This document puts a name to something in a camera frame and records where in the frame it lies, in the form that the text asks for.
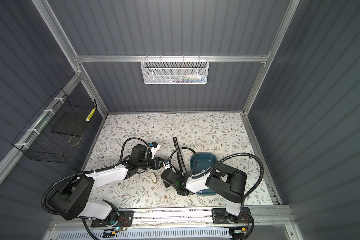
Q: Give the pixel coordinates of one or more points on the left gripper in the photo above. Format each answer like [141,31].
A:
[157,162]

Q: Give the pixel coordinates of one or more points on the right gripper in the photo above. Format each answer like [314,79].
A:
[166,184]

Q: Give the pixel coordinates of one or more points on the pink mini stapler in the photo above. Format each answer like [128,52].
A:
[167,165]

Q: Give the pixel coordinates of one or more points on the black stapler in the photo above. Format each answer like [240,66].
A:
[180,159]

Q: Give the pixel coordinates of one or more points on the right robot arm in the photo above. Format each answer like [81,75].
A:
[224,180]

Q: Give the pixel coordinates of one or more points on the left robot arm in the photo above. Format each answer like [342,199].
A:
[70,196]

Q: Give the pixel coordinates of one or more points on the teal plastic tray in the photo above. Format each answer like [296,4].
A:
[205,161]

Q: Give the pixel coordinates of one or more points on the yellow marker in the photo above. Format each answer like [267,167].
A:
[90,115]

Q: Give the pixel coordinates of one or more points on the tubes in white basket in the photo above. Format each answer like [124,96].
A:
[188,79]

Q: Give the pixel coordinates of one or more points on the black pad in basket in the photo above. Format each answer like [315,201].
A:
[71,124]

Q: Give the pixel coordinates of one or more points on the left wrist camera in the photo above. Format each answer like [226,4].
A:
[154,147]

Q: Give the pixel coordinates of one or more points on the white wire mesh basket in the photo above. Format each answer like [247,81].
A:
[157,73]

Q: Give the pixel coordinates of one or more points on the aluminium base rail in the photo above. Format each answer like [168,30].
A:
[203,217]

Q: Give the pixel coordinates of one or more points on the black wire basket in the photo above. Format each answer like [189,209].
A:
[55,134]

